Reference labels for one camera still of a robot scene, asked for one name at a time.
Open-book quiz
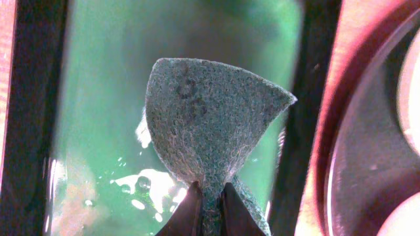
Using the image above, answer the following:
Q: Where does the green rectangular tray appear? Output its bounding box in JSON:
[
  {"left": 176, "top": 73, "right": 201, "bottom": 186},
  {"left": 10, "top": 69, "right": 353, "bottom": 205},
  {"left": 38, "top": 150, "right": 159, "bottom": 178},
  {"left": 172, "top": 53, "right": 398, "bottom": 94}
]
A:
[{"left": 1, "top": 1, "right": 341, "bottom": 235}]

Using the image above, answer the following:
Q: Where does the green yellow sponge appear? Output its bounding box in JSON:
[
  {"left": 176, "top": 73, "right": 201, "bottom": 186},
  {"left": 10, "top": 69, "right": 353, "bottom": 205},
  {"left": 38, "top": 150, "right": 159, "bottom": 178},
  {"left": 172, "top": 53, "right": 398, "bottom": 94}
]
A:
[{"left": 145, "top": 58, "right": 296, "bottom": 235}]

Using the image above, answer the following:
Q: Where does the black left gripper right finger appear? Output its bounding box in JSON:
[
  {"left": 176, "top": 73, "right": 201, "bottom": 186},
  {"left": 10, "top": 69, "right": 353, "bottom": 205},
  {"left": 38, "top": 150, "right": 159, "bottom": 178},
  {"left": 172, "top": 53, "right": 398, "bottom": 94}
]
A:
[{"left": 220, "top": 182, "right": 265, "bottom": 236}]

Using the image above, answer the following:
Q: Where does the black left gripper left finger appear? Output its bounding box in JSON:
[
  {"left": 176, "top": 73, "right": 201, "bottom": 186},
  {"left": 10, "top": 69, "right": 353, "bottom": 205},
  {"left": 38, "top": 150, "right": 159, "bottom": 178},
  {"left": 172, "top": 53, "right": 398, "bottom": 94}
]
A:
[{"left": 156, "top": 181, "right": 203, "bottom": 236}]

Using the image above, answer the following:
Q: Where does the mint green plate top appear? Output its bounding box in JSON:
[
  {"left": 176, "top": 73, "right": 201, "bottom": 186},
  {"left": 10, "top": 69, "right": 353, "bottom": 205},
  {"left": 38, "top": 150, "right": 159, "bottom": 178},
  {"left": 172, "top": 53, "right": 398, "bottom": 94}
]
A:
[{"left": 396, "top": 30, "right": 419, "bottom": 155}]

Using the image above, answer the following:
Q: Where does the white plate front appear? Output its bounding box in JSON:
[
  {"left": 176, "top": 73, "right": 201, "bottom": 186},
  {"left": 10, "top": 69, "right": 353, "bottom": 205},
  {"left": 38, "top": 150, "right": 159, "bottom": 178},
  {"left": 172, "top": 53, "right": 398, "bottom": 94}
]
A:
[{"left": 377, "top": 193, "right": 420, "bottom": 236}]

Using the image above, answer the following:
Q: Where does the black round tray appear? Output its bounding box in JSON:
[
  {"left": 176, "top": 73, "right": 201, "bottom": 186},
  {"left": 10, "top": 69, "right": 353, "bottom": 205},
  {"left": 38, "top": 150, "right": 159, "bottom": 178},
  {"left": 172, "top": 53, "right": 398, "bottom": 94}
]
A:
[{"left": 310, "top": 6, "right": 420, "bottom": 236}]

